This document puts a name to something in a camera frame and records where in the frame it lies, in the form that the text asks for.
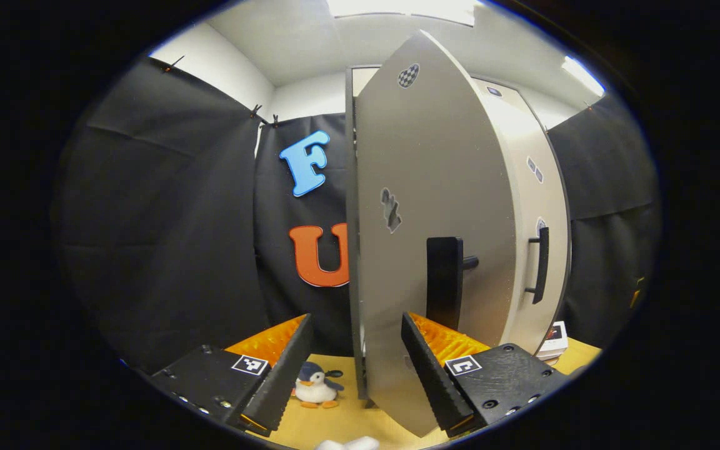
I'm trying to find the white cabinet door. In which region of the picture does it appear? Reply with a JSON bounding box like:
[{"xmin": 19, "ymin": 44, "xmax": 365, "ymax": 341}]
[
  {"xmin": 355, "ymin": 30, "xmax": 518, "ymax": 438},
  {"xmin": 496, "ymin": 103, "xmax": 571, "ymax": 358}
]

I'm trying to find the black backdrop cloth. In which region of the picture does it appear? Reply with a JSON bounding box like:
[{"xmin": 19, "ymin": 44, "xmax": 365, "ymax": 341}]
[{"xmin": 54, "ymin": 56, "xmax": 662, "ymax": 377}]

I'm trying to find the black left door handle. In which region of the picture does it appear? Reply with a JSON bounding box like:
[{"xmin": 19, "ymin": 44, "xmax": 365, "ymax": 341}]
[{"xmin": 426, "ymin": 236, "xmax": 480, "ymax": 332}]

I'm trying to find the black door handle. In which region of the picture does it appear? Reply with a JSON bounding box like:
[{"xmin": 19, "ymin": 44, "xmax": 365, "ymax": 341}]
[
  {"xmin": 426, "ymin": 236, "xmax": 480, "ymax": 332},
  {"xmin": 524, "ymin": 226, "xmax": 551, "ymax": 306}
]

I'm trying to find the black right door handle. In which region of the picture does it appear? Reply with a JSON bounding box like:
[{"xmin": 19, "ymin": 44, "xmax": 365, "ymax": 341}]
[{"xmin": 524, "ymin": 226, "xmax": 551, "ymax": 306}]

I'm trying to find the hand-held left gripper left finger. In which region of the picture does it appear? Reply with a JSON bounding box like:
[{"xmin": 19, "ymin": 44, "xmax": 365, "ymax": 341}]
[{"xmin": 151, "ymin": 313, "xmax": 314, "ymax": 438}]

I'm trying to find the white picture booklet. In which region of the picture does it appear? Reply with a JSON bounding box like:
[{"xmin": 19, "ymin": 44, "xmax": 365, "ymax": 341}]
[{"xmin": 534, "ymin": 321, "xmax": 569, "ymax": 364}]

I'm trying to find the white cabinet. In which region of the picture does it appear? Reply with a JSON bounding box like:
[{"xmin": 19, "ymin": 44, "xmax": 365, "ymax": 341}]
[{"xmin": 344, "ymin": 64, "xmax": 572, "ymax": 402}]

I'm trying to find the large ceiling light panel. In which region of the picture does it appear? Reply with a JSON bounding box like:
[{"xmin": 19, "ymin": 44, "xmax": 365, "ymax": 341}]
[{"xmin": 326, "ymin": 0, "xmax": 477, "ymax": 26}]

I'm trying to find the small ceiling light panel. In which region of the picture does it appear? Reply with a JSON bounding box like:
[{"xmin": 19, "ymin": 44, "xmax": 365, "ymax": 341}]
[{"xmin": 562, "ymin": 56, "xmax": 605, "ymax": 98}]

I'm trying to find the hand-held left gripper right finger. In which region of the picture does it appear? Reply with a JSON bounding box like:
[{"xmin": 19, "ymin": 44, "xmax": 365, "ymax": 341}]
[{"xmin": 401, "ymin": 312, "xmax": 571, "ymax": 439}]

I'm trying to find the penguin plush toy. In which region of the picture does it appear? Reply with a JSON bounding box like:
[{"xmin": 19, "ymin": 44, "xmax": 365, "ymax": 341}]
[{"xmin": 291, "ymin": 361, "xmax": 346, "ymax": 409}]

